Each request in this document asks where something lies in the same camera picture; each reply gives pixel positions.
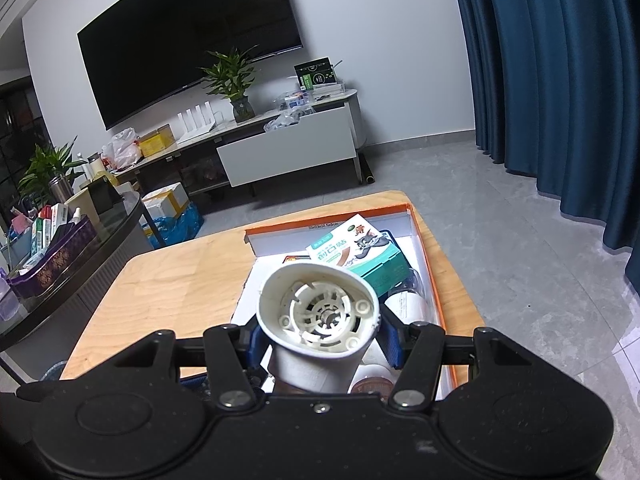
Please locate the wall television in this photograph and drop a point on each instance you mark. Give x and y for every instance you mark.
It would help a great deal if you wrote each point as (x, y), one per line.
(190, 35)

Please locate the white tape roll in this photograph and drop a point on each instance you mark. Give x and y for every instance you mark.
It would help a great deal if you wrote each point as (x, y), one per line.
(96, 167)

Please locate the cream paper box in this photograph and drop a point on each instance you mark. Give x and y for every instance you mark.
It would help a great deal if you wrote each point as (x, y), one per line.
(80, 210)

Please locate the small white dropper bottle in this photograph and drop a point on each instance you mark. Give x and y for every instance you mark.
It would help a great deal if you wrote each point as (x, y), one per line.
(76, 216)

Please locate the dark glass coffee table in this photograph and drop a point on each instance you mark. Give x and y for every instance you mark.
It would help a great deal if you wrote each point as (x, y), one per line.
(65, 292)

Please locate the white funnel-shaped plastic device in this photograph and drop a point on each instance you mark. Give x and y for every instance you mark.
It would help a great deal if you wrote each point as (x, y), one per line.
(310, 365)

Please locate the purple patterned tray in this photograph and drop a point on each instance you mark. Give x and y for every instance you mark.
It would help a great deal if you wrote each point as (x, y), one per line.
(55, 265)

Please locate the purple dustpan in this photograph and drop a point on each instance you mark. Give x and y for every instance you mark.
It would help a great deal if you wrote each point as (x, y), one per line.
(9, 295)

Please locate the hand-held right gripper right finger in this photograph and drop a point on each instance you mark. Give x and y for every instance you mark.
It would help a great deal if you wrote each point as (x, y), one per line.
(392, 347)

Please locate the green leafy plant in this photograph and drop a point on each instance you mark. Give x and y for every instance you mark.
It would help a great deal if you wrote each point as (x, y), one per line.
(50, 160)

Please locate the green white bandage box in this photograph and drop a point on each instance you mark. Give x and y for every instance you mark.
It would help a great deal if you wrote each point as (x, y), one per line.
(375, 260)

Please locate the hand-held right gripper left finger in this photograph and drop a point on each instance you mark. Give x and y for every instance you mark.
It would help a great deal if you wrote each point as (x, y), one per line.
(257, 350)

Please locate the black stand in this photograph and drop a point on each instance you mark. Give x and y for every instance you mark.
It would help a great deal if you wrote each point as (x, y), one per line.
(105, 195)

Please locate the pink box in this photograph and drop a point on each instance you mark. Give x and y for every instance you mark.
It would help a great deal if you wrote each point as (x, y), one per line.
(22, 222)

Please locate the blue trash bin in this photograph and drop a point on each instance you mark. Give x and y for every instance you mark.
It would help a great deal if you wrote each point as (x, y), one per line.
(52, 371)

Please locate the steel tumbler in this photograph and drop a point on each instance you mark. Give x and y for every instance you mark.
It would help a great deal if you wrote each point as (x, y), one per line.
(61, 190)

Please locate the black lattice cabinet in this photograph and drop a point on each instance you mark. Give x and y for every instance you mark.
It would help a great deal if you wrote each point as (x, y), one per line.
(20, 135)

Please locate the green white medicine box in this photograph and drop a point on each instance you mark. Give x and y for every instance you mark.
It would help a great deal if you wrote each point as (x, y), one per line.
(40, 235)

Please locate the white plastic bottle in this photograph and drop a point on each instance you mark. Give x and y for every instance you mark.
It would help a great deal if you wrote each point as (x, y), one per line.
(407, 307)

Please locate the black tube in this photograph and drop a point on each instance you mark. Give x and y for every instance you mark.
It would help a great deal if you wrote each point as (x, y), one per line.
(367, 172)

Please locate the orange white cardboard box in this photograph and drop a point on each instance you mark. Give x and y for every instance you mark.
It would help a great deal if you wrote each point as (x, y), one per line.
(280, 245)

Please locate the blue curtain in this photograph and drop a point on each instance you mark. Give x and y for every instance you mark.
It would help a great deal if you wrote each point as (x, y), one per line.
(560, 110)

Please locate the blue tin box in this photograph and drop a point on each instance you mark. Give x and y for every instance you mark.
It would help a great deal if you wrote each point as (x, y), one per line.
(387, 236)

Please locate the black green box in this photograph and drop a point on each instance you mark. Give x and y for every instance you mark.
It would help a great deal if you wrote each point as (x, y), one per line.
(315, 72)

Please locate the white television cabinet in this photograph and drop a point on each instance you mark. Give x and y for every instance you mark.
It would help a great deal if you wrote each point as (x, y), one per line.
(290, 145)

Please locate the rose gold bottle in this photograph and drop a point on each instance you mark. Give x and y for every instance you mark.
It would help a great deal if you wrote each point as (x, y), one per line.
(372, 388)

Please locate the potted plant in dark vase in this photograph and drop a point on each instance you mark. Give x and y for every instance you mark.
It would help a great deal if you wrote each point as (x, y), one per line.
(242, 110)

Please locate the white red medicine box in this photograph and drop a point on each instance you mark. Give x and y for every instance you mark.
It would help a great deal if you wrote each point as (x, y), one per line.
(59, 220)

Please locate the pile of clear plastic packets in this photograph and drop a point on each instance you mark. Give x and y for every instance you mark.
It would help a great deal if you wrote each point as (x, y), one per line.
(290, 115)

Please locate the white red plastic bag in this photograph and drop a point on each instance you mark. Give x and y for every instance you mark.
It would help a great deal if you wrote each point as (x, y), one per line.
(120, 150)

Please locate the white router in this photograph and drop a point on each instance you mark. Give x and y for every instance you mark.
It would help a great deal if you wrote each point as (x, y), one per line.
(197, 130)

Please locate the blue plastic bag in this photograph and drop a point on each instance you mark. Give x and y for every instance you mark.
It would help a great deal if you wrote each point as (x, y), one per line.
(175, 227)

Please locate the white yellow cardboard box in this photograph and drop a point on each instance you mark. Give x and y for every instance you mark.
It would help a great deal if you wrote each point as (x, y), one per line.
(165, 200)

